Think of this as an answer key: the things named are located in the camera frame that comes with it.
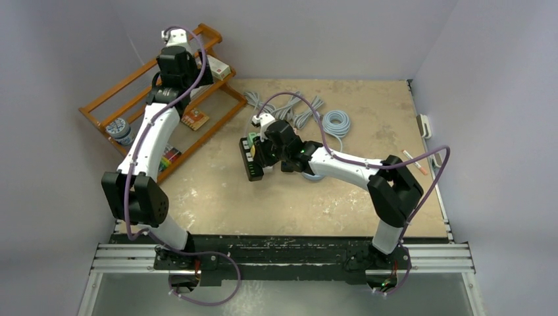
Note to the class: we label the white wall clip lower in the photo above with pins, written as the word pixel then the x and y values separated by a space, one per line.
pixel 437 160

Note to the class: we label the green plug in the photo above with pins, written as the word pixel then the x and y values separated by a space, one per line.
pixel 250 138

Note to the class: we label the blue white ceramic jar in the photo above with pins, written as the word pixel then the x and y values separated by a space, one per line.
pixel 121 132

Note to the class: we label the orange snack packet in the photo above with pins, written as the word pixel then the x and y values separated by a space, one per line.
pixel 194 119

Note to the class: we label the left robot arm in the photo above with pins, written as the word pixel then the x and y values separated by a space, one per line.
pixel 132 191

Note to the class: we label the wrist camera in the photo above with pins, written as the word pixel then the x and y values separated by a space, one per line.
pixel 262 121
pixel 176 37

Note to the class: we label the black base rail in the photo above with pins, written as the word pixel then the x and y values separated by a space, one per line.
pixel 213 259

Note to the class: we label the white wall clip upper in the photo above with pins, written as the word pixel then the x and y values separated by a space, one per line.
pixel 424 126

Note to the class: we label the round blue power hub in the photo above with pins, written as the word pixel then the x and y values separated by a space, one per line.
pixel 312 177

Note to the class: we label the black power strip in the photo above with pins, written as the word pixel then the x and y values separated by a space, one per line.
pixel 253 171

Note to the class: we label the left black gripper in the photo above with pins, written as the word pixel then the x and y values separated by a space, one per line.
pixel 192 64

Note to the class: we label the colour marker pack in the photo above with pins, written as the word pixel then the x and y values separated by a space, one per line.
pixel 170 155

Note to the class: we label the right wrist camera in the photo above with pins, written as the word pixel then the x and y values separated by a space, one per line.
pixel 262 121

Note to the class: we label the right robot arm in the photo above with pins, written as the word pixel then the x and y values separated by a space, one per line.
pixel 393 190

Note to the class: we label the white red box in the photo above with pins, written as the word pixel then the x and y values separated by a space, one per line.
pixel 219 69

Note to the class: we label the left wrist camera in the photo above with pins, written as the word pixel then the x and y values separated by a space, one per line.
pixel 176 37

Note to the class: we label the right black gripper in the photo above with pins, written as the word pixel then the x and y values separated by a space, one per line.
pixel 260 147

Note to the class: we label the orange white pen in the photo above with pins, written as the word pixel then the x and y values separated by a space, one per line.
pixel 416 163

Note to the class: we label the white wall clip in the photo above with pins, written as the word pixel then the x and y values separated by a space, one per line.
pixel 424 126
pixel 437 160

